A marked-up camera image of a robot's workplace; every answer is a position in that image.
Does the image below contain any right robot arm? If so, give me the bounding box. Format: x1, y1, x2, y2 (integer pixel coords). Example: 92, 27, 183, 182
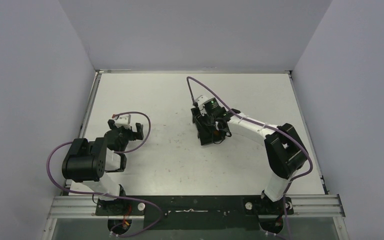
191, 95, 308, 202

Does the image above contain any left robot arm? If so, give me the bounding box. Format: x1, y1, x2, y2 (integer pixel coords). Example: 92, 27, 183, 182
61, 116, 144, 216

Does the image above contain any black plastic bin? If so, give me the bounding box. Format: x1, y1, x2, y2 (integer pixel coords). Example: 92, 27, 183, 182
191, 106, 227, 146

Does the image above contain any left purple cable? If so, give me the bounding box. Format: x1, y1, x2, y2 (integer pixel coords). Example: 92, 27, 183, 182
46, 111, 164, 238

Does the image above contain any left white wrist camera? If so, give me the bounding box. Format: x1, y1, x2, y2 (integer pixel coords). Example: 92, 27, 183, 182
112, 114, 132, 129

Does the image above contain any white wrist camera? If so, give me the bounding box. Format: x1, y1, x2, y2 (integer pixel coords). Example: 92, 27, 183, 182
194, 95, 209, 107
112, 114, 132, 129

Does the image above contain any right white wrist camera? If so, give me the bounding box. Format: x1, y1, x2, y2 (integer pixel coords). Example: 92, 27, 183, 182
194, 95, 209, 107

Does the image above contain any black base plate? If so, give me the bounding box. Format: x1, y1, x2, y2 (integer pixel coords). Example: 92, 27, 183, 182
94, 195, 294, 235

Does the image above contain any aluminium front rail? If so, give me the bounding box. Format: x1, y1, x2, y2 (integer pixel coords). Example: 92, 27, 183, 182
48, 195, 345, 219

